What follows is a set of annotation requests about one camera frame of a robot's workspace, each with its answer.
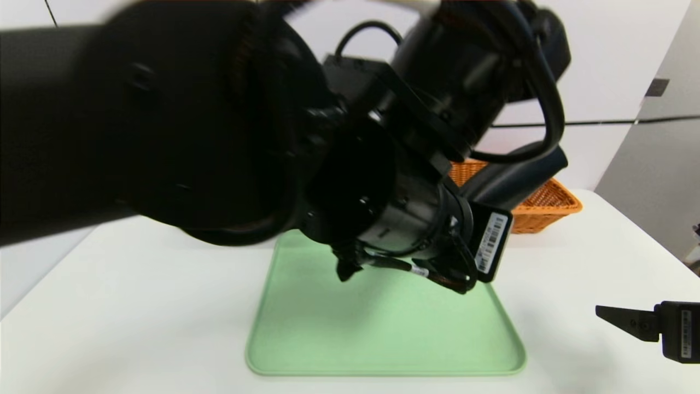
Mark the orange wicker basket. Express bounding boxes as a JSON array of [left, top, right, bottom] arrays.
[[448, 159, 583, 235]]

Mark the black glasses case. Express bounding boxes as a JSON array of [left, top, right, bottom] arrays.
[[458, 141, 569, 211]]

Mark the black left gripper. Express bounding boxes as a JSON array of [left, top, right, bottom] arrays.
[[465, 201, 514, 283]]

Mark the thin black zip tie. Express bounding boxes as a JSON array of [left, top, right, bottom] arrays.
[[492, 114, 700, 128]]

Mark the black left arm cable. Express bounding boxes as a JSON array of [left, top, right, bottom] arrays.
[[336, 0, 567, 165]]

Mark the light green plastic tray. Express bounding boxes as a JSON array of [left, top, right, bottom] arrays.
[[246, 230, 527, 377]]

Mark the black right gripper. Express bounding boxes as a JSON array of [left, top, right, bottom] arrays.
[[595, 300, 700, 364]]

